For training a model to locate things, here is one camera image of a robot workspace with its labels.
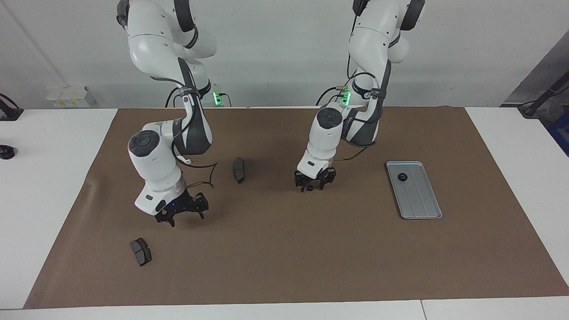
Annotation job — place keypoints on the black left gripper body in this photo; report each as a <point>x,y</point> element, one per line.
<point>315,174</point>

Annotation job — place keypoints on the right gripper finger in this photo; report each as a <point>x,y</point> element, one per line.
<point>165,218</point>
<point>203,208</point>

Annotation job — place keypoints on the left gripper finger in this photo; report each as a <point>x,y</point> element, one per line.
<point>299,183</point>
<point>328,180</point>

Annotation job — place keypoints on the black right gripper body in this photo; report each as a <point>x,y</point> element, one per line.
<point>183,204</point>

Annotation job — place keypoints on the large black bearing gear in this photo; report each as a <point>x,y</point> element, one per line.
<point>402,177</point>

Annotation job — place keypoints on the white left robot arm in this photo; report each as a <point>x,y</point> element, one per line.
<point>373,35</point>

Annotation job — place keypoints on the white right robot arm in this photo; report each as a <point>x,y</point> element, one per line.
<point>151,40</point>

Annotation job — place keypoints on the silver metal tray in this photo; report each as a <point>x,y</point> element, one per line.
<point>420,200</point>

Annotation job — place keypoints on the short dark brake pad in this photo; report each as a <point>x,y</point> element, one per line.
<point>141,252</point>

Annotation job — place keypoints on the long dark brake pad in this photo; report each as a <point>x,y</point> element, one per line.
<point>239,171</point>

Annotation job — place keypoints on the brown table mat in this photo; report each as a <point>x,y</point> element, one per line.
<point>266,249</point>

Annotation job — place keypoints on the black round knob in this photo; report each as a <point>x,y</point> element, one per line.
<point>6,152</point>

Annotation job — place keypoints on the black stand base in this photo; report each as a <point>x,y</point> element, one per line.
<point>11,114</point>

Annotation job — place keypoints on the black pole stand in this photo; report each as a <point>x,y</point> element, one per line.
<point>531,109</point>

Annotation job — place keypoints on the blue crate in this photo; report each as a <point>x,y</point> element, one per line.
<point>561,133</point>

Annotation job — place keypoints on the white wall socket box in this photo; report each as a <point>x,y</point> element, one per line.
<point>71,97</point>

